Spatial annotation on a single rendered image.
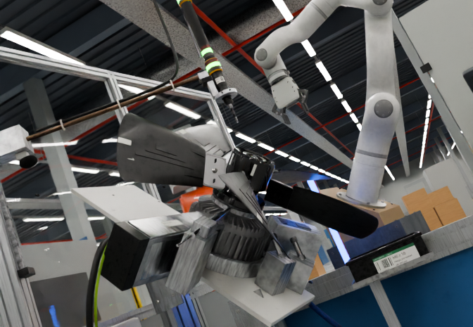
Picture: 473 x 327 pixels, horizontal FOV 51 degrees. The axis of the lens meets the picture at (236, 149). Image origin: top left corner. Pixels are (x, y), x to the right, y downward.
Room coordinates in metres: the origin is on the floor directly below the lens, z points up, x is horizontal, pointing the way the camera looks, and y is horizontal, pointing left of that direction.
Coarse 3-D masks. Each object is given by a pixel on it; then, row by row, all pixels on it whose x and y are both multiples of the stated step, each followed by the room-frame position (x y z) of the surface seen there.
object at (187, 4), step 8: (184, 8) 1.37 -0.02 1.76; (192, 8) 1.37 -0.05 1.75; (192, 16) 1.37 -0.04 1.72; (192, 24) 1.37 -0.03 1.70; (200, 24) 1.38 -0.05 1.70; (200, 32) 1.37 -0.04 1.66; (200, 40) 1.37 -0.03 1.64; (200, 48) 1.37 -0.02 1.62; (208, 48) 1.37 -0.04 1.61; (208, 56) 1.37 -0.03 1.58
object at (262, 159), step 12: (240, 156) 1.23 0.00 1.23; (264, 156) 1.32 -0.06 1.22; (228, 168) 1.26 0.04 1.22; (240, 168) 1.23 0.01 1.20; (252, 168) 1.23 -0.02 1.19; (264, 168) 1.24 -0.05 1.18; (252, 180) 1.24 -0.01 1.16; (264, 180) 1.26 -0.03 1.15; (216, 192) 1.27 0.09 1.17; (228, 192) 1.27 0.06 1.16; (240, 204) 1.25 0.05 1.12; (264, 204) 1.31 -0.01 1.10
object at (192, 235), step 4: (228, 208) 1.24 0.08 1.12; (220, 212) 1.18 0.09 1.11; (224, 212) 1.19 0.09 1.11; (212, 216) 1.13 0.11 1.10; (216, 216) 1.14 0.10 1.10; (220, 216) 1.17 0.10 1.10; (224, 216) 1.19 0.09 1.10; (216, 220) 1.13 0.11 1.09; (196, 228) 1.03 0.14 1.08; (200, 228) 1.04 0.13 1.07; (192, 232) 1.00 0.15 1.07; (196, 232) 1.01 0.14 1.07; (200, 232) 1.03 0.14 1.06; (188, 236) 0.98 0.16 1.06; (192, 236) 1.00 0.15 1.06; (184, 240) 0.97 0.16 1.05; (188, 240) 0.98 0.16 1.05; (180, 244) 0.94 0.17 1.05
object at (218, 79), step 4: (216, 72) 1.37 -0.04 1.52; (220, 72) 1.37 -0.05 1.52; (212, 76) 1.37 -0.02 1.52; (216, 76) 1.37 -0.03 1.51; (220, 76) 1.37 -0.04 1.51; (216, 80) 1.37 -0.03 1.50; (220, 80) 1.37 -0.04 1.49; (224, 80) 1.37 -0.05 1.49; (216, 84) 1.37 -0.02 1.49; (220, 84) 1.37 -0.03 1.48; (224, 84) 1.37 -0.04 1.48; (216, 88) 1.38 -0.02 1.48; (220, 88) 1.37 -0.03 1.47; (224, 88) 1.37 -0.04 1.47; (228, 88) 1.38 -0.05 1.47; (228, 96) 1.37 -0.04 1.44; (224, 100) 1.38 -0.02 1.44; (228, 100) 1.37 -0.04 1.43; (228, 104) 1.38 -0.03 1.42
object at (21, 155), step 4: (20, 152) 1.29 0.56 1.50; (24, 152) 1.29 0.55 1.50; (16, 156) 1.28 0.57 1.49; (20, 156) 1.29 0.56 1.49; (24, 156) 1.29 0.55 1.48; (28, 156) 1.29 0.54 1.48; (32, 156) 1.29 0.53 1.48; (20, 160) 1.28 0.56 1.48; (24, 160) 1.28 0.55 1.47; (28, 160) 1.28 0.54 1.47; (32, 160) 1.29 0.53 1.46; (36, 160) 1.30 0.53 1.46; (20, 164) 1.28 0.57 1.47; (24, 164) 1.28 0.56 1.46; (28, 164) 1.29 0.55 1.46; (32, 164) 1.29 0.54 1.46; (24, 168) 1.30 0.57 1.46
